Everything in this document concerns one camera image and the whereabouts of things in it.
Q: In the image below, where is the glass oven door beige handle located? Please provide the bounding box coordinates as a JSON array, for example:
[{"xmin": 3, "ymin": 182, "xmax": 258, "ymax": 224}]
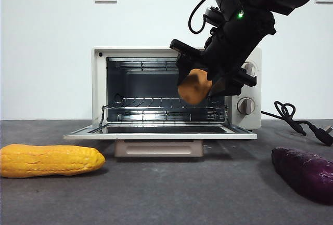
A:
[{"xmin": 63, "ymin": 124, "xmax": 258, "ymax": 158}]

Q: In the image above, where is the brown potato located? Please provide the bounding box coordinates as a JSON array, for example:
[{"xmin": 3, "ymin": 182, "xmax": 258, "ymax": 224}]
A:
[{"xmin": 177, "ymin": 69, "xmax": 212, "ymax": 104}]

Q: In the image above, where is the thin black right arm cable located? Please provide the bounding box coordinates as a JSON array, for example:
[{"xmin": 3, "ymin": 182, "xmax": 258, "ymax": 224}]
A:
[{"xmin": 188, "ymin": 0, "xmax": 236, "ymax": 34}]

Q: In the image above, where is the beige oven knob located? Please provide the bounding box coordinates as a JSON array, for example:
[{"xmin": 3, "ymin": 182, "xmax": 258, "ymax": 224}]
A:
[
  {"xmin": 243, "ymin": 63, "xmax": 257, "ymax": 77},
  {"xmin": 237, "ymin": 97, "xmax": 256, "ymax": 115}
]

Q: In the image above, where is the wire oven rack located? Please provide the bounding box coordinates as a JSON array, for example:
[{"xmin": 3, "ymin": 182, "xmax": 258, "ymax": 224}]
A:
[{"xmin": 100, "ymin": 97, "xmax": 229, "ymax": 112}]

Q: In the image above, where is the black power cable with plug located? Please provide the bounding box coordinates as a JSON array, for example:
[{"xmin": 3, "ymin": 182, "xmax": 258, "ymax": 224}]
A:
[{"xmin": 261, "ymin": 101, "xmax": 333, "ymax": 147}]

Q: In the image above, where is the yellow corn cob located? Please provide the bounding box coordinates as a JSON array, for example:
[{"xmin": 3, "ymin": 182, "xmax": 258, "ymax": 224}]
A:
[{"xmin": 0, "ymin": 143, "xmax": 106, "ymax": 178}]

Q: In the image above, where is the purple sweet potato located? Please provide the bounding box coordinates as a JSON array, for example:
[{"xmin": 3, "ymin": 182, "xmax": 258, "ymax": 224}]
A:
[{"xmin": 271, "ymin": 147, "xmax": 333, "ymax": 205}]

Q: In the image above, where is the white toaster oven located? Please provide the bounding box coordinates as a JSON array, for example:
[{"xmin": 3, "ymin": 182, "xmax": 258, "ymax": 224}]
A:
[{"xmin": 91, "ymin": 47, "xmax": 262, "ymax": 132}]

